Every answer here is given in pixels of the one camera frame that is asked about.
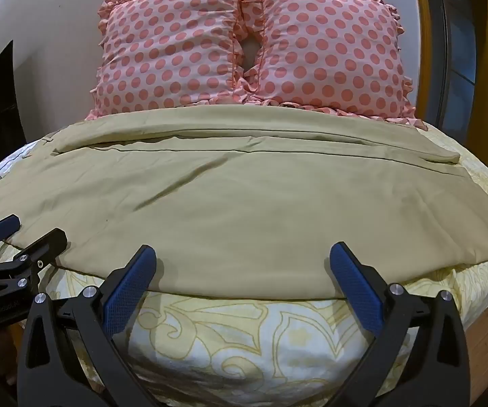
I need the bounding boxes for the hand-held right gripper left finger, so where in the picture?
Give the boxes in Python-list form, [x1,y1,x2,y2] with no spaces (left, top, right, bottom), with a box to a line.
[17,245,157,407]

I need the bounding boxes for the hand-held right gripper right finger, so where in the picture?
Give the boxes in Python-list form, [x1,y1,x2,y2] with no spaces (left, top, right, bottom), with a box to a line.
[329,241,471,407]

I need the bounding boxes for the khaki pants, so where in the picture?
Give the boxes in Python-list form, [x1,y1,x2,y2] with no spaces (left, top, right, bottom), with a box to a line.
[0,107,488,302]

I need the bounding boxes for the yellow floral bed sheet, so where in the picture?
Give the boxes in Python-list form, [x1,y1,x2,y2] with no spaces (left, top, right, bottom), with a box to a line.
[0,129,488,407]

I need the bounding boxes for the pink polka dot pillow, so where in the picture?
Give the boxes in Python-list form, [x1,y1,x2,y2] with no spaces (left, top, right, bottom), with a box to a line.
[233,0,423,131]
[83,0,253,120]

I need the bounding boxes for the wooden bed frame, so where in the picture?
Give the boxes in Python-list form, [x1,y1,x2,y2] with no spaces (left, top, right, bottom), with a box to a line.
[458,263,488,391]

